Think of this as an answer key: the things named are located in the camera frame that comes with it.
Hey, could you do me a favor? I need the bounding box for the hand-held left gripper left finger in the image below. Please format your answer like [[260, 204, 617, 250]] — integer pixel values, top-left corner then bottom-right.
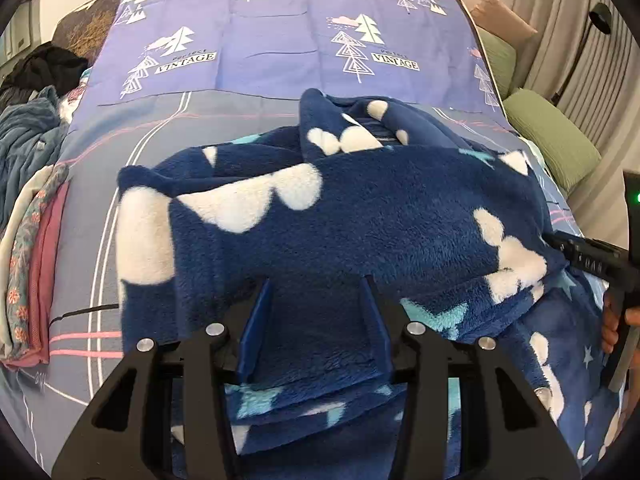
[[51, 277, 275, 480]]

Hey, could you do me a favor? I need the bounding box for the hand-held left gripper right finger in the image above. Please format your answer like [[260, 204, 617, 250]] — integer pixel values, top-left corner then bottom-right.
[[359, 276, 582, 480]]

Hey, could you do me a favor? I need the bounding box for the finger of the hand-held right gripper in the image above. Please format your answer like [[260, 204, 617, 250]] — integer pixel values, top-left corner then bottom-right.
[[543, 231, 632, 282]]

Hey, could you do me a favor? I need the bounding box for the blue cloud printed fleece garment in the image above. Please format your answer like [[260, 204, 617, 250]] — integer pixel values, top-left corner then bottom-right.
[[116, 87, 626, 480]]

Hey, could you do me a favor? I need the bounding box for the person's right hand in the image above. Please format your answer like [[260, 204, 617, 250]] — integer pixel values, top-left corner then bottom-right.
[[601, 290, 640, 356]]

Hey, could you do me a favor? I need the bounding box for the large green pillow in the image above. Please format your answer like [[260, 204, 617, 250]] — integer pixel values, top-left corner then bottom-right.
[[502, 88, 604, 194]]

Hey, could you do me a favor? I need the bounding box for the black floor lamp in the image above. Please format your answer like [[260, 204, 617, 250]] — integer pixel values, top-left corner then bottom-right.
[[552, 3, 613, 107]]

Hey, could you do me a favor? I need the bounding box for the small green pillow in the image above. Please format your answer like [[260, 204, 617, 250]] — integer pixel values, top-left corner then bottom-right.
[[479, 35, 519, 99]]

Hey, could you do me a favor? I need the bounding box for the pink folded garment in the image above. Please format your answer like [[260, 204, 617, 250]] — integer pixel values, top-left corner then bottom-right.
[[4, 180, 72, 372]]

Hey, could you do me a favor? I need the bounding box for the blue-grey striped duvet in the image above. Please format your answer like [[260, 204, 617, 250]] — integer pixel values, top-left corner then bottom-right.
[[0, 88, 590, 480]]

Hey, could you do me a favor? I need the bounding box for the pink pillow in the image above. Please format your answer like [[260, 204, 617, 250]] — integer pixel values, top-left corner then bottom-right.
[[470, 0, 539, 49]]

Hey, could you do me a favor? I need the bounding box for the floral folded garment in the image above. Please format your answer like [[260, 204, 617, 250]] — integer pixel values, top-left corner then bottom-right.
[[7, 164, 71, 362]]

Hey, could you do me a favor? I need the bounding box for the purple tree-print pillow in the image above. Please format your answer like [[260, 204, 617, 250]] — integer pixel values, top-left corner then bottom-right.
[[79, 0, 507, 112]]

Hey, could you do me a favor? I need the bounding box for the blue-grey fleece garment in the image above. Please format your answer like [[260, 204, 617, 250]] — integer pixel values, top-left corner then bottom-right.
[[0, 84, 71, 232]]

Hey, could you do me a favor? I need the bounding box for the black garment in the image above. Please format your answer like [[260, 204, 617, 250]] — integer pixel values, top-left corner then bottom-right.
[[0, 43, 91, 99]]

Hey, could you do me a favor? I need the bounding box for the dark printed headboard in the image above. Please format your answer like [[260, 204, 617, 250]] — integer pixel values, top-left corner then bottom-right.
[[52, 0, 127, 69]]

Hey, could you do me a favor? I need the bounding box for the black cable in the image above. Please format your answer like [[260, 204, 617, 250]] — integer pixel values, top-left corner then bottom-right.
[[49, 303, 121, 324]]

